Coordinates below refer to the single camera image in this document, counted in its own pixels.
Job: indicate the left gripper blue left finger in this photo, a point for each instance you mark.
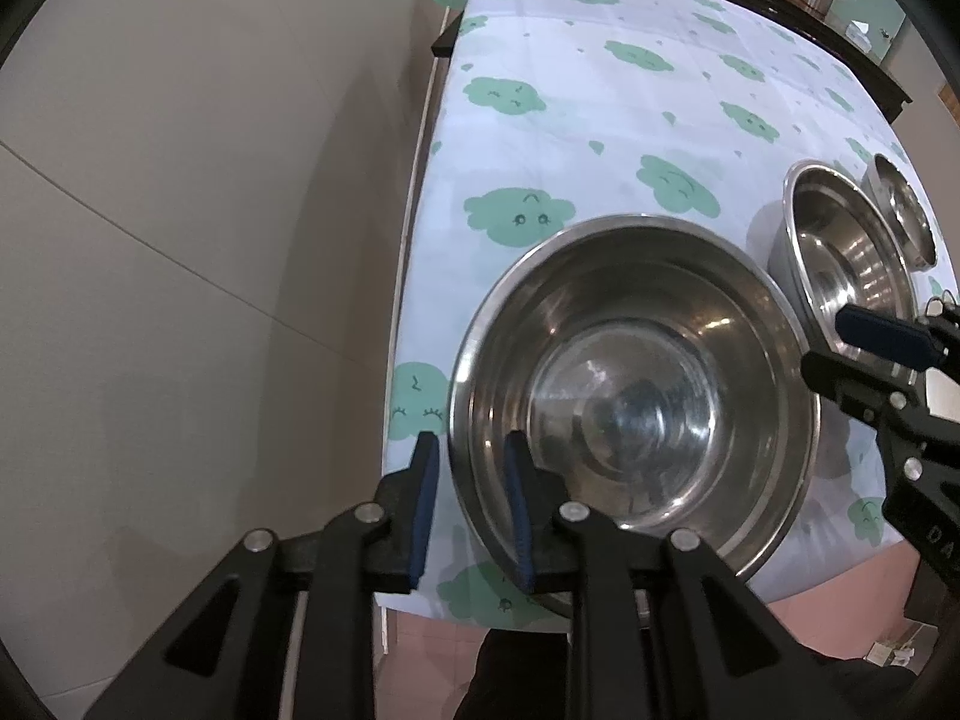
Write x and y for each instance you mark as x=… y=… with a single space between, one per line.
x=314 y=652

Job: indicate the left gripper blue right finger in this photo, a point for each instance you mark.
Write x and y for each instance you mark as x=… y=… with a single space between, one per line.
x=563 y=546

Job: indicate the small steel bowl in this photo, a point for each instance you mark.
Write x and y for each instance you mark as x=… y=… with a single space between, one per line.
x=896 y=200

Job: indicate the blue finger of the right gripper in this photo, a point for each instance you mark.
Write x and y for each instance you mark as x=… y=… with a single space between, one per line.
x=855 y=388
x=906 y=343

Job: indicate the cloud pattern tablecloth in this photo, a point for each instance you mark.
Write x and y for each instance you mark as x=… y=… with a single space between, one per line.
x=554 y=112

